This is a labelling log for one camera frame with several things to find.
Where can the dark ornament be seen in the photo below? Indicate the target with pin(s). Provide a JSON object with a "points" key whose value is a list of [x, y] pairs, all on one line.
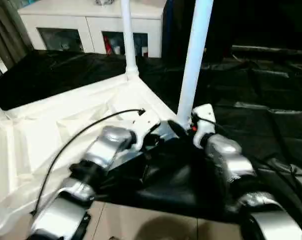
{"points": [[104, 2]]}

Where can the dark metal bar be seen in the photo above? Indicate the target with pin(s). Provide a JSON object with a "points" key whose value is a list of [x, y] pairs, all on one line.
{"points": [[270, 48]]}

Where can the white plastic table top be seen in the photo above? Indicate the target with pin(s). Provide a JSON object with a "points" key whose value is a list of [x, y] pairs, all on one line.
{"points": [[41, 130]]}

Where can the white sideboard cabinet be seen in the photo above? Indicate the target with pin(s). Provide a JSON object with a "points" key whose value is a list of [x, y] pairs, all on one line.
{"points": [[66, 15]]}

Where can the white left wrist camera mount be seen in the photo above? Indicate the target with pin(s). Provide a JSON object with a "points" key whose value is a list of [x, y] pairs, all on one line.
{"points": [[145, 125]]}

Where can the red bottle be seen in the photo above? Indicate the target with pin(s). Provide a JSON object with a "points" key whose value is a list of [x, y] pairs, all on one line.
{"points": [[107, 45]]}

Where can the grey brown curtain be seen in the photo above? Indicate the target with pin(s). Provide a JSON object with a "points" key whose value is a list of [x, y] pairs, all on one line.
{"points": [[6, 32]]}

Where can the black mat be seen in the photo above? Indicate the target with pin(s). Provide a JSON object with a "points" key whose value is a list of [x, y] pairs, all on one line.
{"points": [[253, 100]]}

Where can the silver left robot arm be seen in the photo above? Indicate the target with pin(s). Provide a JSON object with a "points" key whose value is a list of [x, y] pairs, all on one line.
{"points": [[110, 142]]}

